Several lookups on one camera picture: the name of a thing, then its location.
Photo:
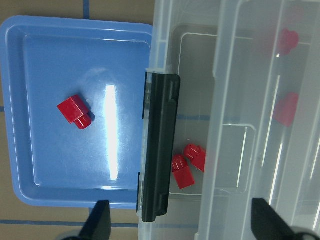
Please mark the clear plastic storage box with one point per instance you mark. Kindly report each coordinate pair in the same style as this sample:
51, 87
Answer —
184, 43

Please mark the blue plastic tray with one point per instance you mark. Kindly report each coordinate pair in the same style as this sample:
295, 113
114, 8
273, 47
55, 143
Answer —
46, 60

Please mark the black box latch handle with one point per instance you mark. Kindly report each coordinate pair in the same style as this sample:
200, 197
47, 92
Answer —
160, 107

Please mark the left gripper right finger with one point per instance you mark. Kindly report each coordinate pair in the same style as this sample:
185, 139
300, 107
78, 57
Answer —
266, 224

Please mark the red block front edge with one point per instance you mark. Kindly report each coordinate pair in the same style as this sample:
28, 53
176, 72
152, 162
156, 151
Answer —
287, 41

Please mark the red block pair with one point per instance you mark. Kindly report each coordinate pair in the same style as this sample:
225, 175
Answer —
196, 155
182, 172

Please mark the clear plastic box lid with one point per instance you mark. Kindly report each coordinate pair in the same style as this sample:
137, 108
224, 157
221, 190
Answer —
249, 154

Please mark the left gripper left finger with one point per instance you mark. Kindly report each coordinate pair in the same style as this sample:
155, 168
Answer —
98, 225

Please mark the red block under lid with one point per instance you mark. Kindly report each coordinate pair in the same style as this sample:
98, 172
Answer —
285, 109

